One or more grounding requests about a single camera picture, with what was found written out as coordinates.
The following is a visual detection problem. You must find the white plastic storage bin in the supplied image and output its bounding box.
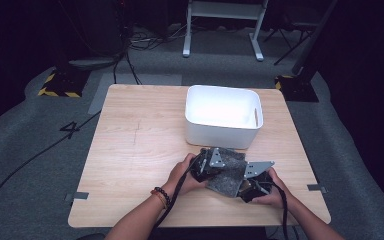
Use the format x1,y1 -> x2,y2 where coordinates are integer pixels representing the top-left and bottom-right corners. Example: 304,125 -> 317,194
184,84 -> 264,150

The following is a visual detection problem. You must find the grey fuzzy cloth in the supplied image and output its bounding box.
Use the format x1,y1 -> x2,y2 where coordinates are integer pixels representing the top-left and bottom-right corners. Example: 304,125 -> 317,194
201,147 -> 248,198

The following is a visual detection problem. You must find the black slanted pole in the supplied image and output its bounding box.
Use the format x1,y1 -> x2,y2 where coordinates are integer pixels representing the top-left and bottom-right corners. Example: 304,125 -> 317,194
291,0 -> 340,76

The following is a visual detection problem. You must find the black tripod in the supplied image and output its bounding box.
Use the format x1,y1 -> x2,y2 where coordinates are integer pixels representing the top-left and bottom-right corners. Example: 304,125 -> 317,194
263,23 -> 318,66

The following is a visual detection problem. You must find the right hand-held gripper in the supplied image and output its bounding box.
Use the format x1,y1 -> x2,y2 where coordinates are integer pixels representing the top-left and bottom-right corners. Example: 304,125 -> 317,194
239,161 -> 276,203

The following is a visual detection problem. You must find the orange bracelet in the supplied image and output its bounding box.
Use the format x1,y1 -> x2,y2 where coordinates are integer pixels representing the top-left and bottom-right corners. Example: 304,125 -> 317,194
149,189 -> 168,210

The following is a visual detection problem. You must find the grey tape strip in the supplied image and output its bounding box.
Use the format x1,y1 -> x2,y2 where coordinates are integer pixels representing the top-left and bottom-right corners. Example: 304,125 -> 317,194
64,191 -> 90,203
307,183 -> 328,194

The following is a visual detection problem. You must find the person's left hand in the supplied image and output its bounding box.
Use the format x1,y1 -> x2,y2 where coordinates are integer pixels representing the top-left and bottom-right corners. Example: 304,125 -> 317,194
163,153 -> 208,199

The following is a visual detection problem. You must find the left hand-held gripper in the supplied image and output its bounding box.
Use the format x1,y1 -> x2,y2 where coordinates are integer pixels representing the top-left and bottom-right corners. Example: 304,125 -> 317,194
189,147 -> 226,183

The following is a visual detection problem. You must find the black base with yellow stripes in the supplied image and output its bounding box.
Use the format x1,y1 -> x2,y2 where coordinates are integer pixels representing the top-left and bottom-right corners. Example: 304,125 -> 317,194
274,73 -> 320,103
37,68 -> 91,98

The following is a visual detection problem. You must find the long black floor cable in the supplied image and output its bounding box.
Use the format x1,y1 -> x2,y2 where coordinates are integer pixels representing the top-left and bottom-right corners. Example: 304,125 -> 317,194
0,111 -> 102,231

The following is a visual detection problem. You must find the dark bead bracelet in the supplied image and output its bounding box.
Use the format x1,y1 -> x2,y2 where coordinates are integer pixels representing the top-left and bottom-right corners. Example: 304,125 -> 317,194
153,186 -> 172,206

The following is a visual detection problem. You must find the bundle of floor cables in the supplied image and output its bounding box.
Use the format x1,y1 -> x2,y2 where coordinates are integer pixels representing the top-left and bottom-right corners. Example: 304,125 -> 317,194
126,24 -> 188,52

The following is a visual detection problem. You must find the white metal stand frame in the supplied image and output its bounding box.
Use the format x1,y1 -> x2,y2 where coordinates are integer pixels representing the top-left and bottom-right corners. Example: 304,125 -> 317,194
182,0 -> 270,62

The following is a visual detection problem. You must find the person's right hand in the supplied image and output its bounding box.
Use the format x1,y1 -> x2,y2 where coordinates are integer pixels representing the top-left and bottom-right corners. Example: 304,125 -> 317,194
251,167 -> 293,209

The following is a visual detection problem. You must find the right hand-held gripper cable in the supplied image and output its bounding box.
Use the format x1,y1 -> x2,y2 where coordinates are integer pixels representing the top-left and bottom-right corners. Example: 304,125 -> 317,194
269,181 -> 290,240

